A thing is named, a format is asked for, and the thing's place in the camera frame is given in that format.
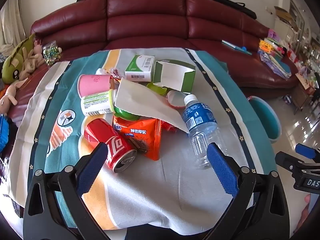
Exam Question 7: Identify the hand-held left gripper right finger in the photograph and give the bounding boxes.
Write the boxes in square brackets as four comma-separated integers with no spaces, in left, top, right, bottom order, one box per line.
[206,142,290,240]

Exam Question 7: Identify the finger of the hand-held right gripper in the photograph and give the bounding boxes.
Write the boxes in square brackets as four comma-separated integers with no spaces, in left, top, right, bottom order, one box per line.
[295,144,320,160]
[275,151,304,173]

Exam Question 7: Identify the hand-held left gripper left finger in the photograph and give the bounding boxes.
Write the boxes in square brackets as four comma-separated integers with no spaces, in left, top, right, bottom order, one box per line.
[22,142,110,240]

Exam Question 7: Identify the teal plastic bin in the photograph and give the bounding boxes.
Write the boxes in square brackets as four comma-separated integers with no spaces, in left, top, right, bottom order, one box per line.
[247,96,282,144]

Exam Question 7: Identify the purple egg toy green base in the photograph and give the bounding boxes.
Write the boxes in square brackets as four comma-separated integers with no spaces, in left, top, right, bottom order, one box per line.
[114,106,140,122]

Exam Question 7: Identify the red and white egg half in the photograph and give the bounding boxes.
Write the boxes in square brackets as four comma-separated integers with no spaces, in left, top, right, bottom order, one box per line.
[166,90,190,108]

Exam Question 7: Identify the clear plastic bag red print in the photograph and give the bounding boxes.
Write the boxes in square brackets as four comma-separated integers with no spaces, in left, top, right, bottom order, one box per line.
[96,67,123,83]

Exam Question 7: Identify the lime green round lid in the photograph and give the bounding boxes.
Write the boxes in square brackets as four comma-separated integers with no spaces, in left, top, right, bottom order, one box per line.
[146,82,168,97]

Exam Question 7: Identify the person's right hand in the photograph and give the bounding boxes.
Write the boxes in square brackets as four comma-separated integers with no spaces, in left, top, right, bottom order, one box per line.
[300,194,313,227]

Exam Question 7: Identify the red soda can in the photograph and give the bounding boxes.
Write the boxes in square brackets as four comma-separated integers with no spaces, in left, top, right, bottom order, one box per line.
[84,118,138,174]

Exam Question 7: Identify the clear water bottle blue label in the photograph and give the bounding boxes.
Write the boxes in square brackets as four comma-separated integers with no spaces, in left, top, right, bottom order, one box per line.
[184,94,232,170]

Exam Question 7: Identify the wooden cabinet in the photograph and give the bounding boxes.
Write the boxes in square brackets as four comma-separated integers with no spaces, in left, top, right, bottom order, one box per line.
[291,72,318,115]

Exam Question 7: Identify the teal striped printed blanket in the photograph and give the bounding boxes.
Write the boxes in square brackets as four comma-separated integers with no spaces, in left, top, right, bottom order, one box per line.
[5,47,278,233]

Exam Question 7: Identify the orange snack packet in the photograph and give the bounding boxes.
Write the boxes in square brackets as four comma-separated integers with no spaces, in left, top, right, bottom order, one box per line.
[112,115,162,161]

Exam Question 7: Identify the white jar with green rim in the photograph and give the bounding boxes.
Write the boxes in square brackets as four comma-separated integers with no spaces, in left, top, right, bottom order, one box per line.
[80,90,117,117]

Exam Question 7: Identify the pink paper cup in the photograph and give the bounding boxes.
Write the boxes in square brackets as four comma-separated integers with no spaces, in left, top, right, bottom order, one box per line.
[77,74,115,98]

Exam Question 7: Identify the white paper towel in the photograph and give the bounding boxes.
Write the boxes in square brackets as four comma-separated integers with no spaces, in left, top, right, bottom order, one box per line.
[114,78,190,133]

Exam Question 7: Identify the pile of colourful toys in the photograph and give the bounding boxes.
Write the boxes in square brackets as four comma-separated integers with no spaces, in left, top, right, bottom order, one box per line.
[257,29,293,80]

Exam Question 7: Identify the blue plastic item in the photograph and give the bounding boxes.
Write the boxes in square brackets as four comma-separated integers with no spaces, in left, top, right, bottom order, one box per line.
[0,114,10,153]

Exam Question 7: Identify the open green cardboard box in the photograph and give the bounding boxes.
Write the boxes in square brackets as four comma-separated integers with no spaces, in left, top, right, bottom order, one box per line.
[152,59,196,93]

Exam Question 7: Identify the beige plush toy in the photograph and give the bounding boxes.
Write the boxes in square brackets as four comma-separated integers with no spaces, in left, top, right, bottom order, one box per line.
[0,80,28,113]

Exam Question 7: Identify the green and white medicine box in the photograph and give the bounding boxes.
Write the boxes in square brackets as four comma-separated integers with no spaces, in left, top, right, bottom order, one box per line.
[124,54,157,82]

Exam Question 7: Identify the pink plush rabbit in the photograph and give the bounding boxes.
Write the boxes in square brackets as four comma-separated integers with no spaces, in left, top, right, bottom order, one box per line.
[21,44,45,78]

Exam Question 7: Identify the teal book on sofa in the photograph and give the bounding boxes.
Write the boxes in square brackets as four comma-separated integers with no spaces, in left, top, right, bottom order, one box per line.
[221,40,253,55]

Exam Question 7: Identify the green plush toy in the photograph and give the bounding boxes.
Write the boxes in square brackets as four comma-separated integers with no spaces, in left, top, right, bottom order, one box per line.
[1,32,37,84]

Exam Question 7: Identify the dark red leather sofa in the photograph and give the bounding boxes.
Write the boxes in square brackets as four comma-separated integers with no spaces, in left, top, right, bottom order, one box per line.
[11,0,299,130]

